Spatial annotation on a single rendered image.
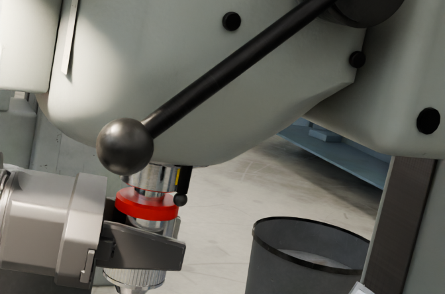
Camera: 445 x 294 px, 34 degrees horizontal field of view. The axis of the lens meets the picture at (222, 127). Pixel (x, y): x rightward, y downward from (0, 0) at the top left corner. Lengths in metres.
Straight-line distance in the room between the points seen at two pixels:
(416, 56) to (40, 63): 0.24
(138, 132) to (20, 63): 0.12
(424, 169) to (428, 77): 0.35
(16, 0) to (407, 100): 0.25
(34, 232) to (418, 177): 0.47
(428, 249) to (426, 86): 0.37
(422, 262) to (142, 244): 0.40
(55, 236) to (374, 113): 0.23
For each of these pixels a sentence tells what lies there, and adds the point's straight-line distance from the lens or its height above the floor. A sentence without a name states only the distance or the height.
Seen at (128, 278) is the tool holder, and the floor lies 1.21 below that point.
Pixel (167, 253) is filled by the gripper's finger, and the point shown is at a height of 1.24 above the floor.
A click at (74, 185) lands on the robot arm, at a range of 0.55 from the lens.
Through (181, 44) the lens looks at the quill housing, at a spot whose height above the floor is 1.39.
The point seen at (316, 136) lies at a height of 0.25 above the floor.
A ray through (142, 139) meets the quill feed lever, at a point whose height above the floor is 1.35.
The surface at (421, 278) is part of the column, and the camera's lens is 0.84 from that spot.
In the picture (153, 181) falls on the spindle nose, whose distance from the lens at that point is 0.51.
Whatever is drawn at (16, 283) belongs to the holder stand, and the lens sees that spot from 0.80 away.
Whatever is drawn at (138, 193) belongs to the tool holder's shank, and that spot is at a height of 1.27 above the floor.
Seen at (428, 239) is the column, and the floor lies 1.21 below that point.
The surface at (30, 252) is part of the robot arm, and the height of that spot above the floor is 1.23.
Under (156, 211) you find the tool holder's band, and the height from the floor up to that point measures 1.27.
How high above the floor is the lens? 1.43
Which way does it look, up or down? 11 degrees down
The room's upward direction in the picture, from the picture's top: 12 degrees clockwise
